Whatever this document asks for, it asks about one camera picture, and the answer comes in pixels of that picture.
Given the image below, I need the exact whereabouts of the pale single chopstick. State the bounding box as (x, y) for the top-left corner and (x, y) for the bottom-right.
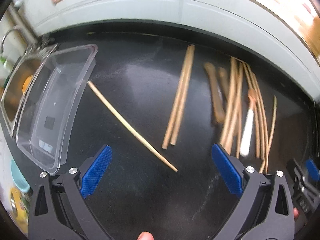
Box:
(87, 81), (178, 172)

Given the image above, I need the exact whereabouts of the wooden chopstick pair stick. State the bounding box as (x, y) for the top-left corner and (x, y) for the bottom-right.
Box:
(170, 44), (195, 145)
(162, 44), (194, 150)

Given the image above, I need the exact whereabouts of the white handled spoon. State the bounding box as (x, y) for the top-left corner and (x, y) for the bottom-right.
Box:
(240, 88), (257, 157)

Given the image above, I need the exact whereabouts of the wooden chopstick in pile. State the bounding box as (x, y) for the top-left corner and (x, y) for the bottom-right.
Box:
(220, 57), (237, 147)
(225, 62), (243, 154)

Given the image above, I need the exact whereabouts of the steel faucet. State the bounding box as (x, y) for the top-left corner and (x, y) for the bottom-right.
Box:
(1, 25), (30, 55)

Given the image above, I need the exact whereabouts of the teal bowl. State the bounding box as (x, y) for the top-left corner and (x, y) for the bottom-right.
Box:
(10, 159), (30, 193)

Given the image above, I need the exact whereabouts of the wooden spoon left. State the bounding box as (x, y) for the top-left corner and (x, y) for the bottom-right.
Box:
(204, 62), (226, 123)

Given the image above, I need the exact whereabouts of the operator hand thumb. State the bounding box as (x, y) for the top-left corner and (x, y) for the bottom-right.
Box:
(137, 231), (154, 240)

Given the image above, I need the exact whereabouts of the orange sink strainer plug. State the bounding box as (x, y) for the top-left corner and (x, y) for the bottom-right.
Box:
(22, 75), (33, 93)

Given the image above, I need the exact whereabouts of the clear plastic container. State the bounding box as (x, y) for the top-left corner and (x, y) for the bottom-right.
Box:
(16, 44), (98, 175)

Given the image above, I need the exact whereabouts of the operator other hand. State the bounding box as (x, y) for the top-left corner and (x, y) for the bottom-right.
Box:
(293, 207), (299, 219)

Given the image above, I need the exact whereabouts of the stainless steel sink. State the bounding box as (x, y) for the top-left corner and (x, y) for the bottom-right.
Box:
(1, 44), (57, 136)

